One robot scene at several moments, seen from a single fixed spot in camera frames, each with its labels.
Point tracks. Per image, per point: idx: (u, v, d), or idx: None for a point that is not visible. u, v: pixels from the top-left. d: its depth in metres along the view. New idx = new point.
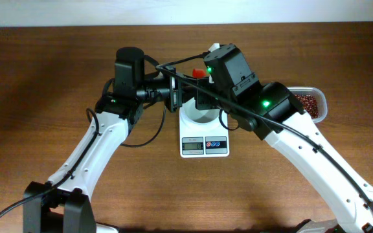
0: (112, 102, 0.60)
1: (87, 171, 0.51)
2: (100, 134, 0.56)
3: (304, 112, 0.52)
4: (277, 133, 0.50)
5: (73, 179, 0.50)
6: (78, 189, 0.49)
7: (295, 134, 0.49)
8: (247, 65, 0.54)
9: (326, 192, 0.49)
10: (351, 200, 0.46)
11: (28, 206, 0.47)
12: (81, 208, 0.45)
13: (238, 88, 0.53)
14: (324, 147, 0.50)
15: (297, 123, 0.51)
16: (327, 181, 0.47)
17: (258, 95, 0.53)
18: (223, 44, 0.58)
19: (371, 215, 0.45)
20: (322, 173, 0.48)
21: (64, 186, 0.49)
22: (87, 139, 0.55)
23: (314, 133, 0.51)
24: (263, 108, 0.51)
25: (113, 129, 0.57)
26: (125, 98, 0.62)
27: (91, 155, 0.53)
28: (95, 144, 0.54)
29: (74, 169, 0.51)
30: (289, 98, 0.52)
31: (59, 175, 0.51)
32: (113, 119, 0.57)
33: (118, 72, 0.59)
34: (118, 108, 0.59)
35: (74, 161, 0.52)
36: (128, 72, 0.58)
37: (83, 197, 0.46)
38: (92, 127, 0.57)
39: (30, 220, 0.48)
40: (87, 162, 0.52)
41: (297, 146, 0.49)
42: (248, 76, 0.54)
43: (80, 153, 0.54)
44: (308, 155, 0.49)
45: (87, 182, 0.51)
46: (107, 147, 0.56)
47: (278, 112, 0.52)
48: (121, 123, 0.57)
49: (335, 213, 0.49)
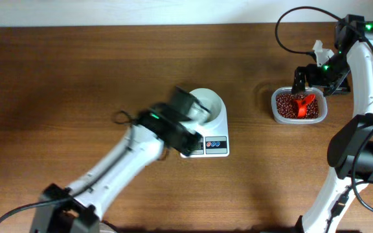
0: (151, 116, 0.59)
1: (107, 188, 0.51)
2: (131, 151, 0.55)
3: None
4: (359, 44, 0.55)
5: (92, 193, 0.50)
6: (92, 205, 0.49)
7: (371, 49, 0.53)
8: (360, 15, 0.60)
9: (360, 86, 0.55)
10: None
11: (42, 210, 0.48)
12: (89, 228, 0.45)
13: (353, 24, 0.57)
14: None
15: None
16: (368, 76, 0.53)
17: (363, 28, 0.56)
18: (335, 30, 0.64)
19: (366, 158, 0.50)
20: (369, 72, 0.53)
21: (81, 199, 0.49)
22: (118, 154, 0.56)
23: None
24: (366, 30, 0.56)
25: (144, 149, 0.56)
26: (165, 119, 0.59)
27: (116, 172, 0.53)
28: (123, 160, 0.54)
29: (95, 183, 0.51)
30: None
31: (80, 184, 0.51)
32: (147, 137, 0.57)
33: (173, 96, 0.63)
34: (157, 127, 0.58)
35: (100, 173, 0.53)
36: (181, 99, 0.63)
37: (94, 217, 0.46)
38: (127, 140, 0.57)
39: (39, 222, 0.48)
40: (111, 178, 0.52)
41: (368, 54, 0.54)
42: (360, 19, 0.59)
43: (106, 166, 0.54)
44: (372, 59, 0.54)
45: (103, 200, 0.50)
46: (135, 166, 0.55)
47: (372, 39, 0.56)
48: (155, 143, 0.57)
49: (355, 100, 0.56)
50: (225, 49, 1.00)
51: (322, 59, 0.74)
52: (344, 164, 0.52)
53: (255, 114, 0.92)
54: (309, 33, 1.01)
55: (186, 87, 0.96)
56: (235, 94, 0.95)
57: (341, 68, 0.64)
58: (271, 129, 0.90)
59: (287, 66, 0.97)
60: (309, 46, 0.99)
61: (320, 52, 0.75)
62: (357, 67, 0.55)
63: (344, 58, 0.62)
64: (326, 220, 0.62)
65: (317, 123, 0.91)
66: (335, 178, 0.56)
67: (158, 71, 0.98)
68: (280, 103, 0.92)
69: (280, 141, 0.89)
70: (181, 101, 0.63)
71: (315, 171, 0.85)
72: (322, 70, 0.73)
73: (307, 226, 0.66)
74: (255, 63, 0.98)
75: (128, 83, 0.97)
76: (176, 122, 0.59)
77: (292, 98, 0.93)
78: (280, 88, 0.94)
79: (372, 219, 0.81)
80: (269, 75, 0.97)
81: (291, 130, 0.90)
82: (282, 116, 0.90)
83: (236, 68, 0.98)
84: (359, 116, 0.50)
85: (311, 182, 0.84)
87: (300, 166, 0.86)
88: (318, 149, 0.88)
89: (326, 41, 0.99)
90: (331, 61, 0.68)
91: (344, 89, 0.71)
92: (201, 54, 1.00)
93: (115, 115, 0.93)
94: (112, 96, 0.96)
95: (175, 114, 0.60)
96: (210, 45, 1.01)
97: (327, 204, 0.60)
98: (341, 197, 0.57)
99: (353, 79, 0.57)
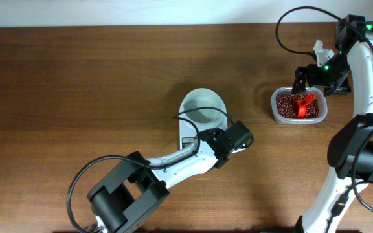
0: (214, 139, 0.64)
1: (176, 175, 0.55)
2: (196, 155, 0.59)
3: None
4: (360, 44, 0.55)
5: (164, 173, 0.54)
6: (163, 181, 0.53)
7: (371, 49, 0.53)
8: (361, 15, 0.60)
9: (360, 86, 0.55)
10: None
11: (120, 167, 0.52)
12: (157, 201, 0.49)
13: (353, 24, 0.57)
14: None
15: None
16: (369, 75, 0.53)
17: (363, 28, 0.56)
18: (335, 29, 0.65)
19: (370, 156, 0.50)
20: (370, 72, 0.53)
21: (156, 173, 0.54)
22: (184, 153, 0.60)
23: None
24: (366, 30, 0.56)
25: (206, 159, 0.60)
26: (223, 145, 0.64)
27: (184, 166, 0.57)
28: (189, 160, 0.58)
29: (169, 165, 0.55)
30: None
31: (155, 161, 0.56)
32: (210, 153, 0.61)
33: (234, 127, 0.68)
34: (216, 148, 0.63)
35: (171, 160, 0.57)
36: (241, 131, 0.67)
37: (164, 191, 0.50)
38: (194, 146, 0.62)
39: (111, 178, 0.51)
40: (179, 167, 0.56)
41: (369, 54, 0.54)
42: (360, 19, 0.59)
43: (176, 158, 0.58)
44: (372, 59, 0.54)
45: (171, 182, 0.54)
46: (195, 168, 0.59)
47: (372, 39, 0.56)
48: (212, 158, 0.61)
49: (356, 100, 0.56)
50: (225, 49, 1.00)
51: (324, 59, 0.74)
52: (344, 164, 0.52)
53: (255, 114, 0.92)
54: (309, 34, 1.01)
55: (185, 88, 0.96)
56: (235, 94, 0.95)
57: (341, 68, 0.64)
58: (271, 129, 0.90)
59: (287, 66, 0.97)
60: (309, 47, 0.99)
61: (320, 53, 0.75)
62: (358, 67, 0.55)
63: (344, 58, 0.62)
64: (327, 220, 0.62)
65: (317, 123, 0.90)
66: (335, 178, 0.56)
67: (158, 72, 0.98)
68: (280, 103, 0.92)
69: (280, 140, 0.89)
70: (239, 133, 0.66)
71: (314, 171, 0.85)
72: (322, 69, 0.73)
73: (307, 226, 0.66)
74: (255, 63, 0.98)
75: (128, 83, 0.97)
76: (229, 151, 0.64)
77: (292, 98, 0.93)
78: (280, 88, 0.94)
79: (372, 219, 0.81)
80: (269, 75, 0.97)
81: (290, 130, 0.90)
82: (282, 116, 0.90)
83: (236, 68, 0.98)
84: (359, 116, 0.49)
85: (311, 182, 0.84)
87: (300, 166, 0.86)
88: (318, 149, 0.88)
89: (325, 42, 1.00)
90: (331, 61, 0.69)
91: (344, 89, 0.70)
92: (201, 55, 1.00)
93: (116, 116, 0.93)
94: (112, 96, 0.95)
95: (229, 142, 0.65)
96: (210, 46, 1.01)
97: (327, 204, 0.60)
98: (340, 197, 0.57)
99: (354, 79, 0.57)
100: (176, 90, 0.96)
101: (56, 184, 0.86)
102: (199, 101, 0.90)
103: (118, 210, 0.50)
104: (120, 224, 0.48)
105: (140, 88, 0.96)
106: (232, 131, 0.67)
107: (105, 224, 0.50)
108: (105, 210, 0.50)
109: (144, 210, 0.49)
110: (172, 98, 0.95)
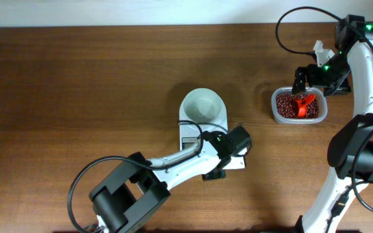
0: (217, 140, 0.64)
1: (178, 175, 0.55)
2: (199, 155, 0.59)
3: None
4: (359, 44, 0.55)
5: (166, 173, 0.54)
6: (166, 182, 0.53)
7: (372, 49, 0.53)
8: (360, 15, 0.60)
9: (360, 87, 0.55)
10: None
11: (123, 167, 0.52)
12: (158, 202, 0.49)
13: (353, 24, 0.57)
14: None
15: None
16: (369, 75, 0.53)
17: (363, 28, 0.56)
18: (335, 29, 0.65)
19: (370, 156, 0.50)
20: (370, 72, 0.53)
21: (158, 173, 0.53)
22: (186, 153, 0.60)
23: None
24: (366, 30, 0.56)
25: (209, 160, 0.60)
26: (225, 147, 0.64)
27: (186, 166, 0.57)
28: (191, 160, 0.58)
29: (171, 166, 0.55)
30: None
31: (158, 161, 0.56)
32: (213, 153, 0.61)
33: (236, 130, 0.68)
34: (220, 149, 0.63)
35: (173, 161, 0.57)
36: (243, 133, 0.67)
37: (165, 192, 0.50)
38: (197, 146, 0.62)
39: (114, 179, 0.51)
40: (181, 169, 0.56)
41: (368, 54, 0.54)
42: (360, 19, 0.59)
43: (179, 158, 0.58)
44: (372, 59, 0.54)
45: (172, 183, 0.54)
46: (197, 169, 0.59)
47: (372, 39, 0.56)
48: (215, 159, 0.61)
49: (355, 101, 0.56)
50: (225, 50, 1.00)
51: (324, 59, 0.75)
52: (345, 164, 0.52)
53: (255, 114, 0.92)
54: (309, 34, 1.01)
55: (186, 88, 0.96)
56: (235, 94, 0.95)
57: (342, 68, 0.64)
58: (271, 129, 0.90)
59: (287, 67, 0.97)
60: (309, 47, 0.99)
61: (319, 53, 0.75)
62: (358, 67, 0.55)
63: (345, 58, 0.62)
64: (326, 220, 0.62)
65: (316, 123, 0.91)
66: (335, 178, 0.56)
67: (158, 72, 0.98)
68: (280, 103, 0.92)
69: (280, 140, 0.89)
70: (241, 136, 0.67)
71: (314, 171, 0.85)
72: (322, 70, 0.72)
73: (307, 226, 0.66)
74: (255, 63, 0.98)
75: (129, 83, 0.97)
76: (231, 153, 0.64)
77: (292, 98, 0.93)
78: (280, 88, 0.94)
79: (372, 219, 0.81)
80: (269, 76, 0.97)
81: (290, 130, 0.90)
82: (282, 116, 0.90)
83: (236, 68, 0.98)
84: (359, 116, 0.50)
85: (311, 182, 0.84)
87: (299, 166, 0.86)
88: (318, 149, 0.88)
89: (325, 43, 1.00)
90: (330, 61, 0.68)
91: (345, 89, 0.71)
92: (201, 55, 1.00)
93: (116, 116, 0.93)
94: (112, 96, 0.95)
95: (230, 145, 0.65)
96: (210, 46, 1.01)
97: (327, 204, 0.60)
98: (340, 197, 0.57)
99: (353, 79, 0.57)
100: (176, 90, 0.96)
101: (56, 184, 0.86)
102: (199, 101, 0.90)
103: (120, 209, 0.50)
104: (121, 224, 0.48)
105: (140, 88, 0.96)
106: (234, 134, 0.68)
107: (107, 224, 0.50)
108: (106, 210, 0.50)
109: (146, 210, 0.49)
110: (172, 98, 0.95)
